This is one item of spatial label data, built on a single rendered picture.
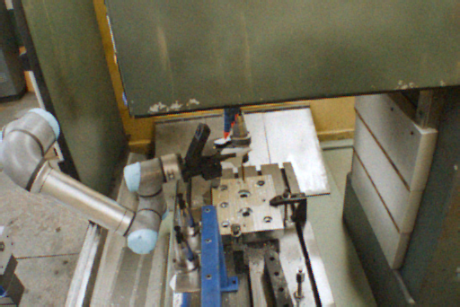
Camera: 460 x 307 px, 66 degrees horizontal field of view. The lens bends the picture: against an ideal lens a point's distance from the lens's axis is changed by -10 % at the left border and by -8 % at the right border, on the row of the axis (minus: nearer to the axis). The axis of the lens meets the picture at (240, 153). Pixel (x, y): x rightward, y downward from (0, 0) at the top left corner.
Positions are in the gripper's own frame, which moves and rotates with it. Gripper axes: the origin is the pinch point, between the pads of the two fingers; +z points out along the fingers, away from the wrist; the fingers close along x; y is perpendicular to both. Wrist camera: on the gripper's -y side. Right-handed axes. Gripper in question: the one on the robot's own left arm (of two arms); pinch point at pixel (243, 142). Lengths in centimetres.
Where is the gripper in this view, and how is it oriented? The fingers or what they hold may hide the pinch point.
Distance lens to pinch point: 112.6
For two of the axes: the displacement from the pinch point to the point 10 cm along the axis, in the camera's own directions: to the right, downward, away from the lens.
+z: 9.4, -2.5, 2.2
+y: 0.9, 8.2, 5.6
